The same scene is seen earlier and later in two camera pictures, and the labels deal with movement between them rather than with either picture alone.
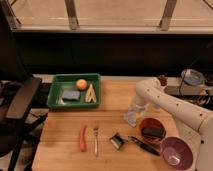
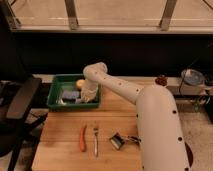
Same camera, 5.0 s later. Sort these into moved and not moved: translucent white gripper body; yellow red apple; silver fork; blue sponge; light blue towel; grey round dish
Moved: light blue towel; translucent white gripper body
Not moved: grey round dish; silver fork; yellow red apple; blue sponge
